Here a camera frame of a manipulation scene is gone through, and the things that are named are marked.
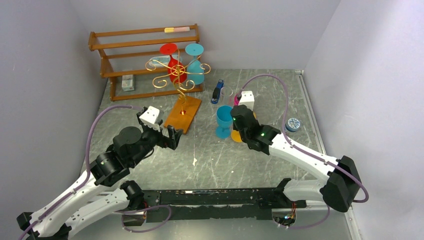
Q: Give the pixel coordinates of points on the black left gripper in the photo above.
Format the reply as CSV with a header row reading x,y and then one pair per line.
x,y
171,142

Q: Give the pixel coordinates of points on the blue wine glass front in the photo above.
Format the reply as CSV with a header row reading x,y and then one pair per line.
x,y
224,121

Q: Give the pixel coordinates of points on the blue stapler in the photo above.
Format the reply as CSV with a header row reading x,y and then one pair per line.
x,y
217,91

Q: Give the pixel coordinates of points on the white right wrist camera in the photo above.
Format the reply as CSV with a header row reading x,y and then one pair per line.
x,y
247,98

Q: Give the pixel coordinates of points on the red wine glass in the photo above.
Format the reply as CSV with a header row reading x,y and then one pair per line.
x,y
174,66

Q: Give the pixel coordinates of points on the clear wine glass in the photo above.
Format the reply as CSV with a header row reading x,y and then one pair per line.
x,y
226,95

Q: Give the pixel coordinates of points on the blue wine glass rear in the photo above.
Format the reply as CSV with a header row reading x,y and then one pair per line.
x,y
194,71

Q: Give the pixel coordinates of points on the wooden shelf rack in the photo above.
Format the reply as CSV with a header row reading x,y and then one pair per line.
x,y
126,52

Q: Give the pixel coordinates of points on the yellow pink eraser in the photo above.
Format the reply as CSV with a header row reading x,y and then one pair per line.
x,y
177,29

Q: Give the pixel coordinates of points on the small printed box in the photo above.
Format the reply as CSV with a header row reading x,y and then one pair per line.
x,y
127,83

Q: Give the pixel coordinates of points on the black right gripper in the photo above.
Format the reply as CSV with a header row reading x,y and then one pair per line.
x,y
241,114

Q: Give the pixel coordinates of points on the gold wire glass rack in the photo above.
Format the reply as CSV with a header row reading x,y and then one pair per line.
x,y
185,108

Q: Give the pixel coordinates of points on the pink wine glass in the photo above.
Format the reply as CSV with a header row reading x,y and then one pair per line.
x,y
236,100

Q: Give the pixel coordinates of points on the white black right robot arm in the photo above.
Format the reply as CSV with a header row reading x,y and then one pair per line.
x,y
336,182

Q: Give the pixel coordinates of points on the blue wine glass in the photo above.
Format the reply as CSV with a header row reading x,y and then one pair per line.
x,y
224,121
194,71

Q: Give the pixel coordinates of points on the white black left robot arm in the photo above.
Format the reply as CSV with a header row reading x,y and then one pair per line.
x,y
74,209

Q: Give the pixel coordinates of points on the toothbrush package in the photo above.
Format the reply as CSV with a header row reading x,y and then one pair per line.
x,y
160,61

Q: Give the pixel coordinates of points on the yellow wine glass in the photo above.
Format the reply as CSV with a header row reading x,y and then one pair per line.
x,y
235,134

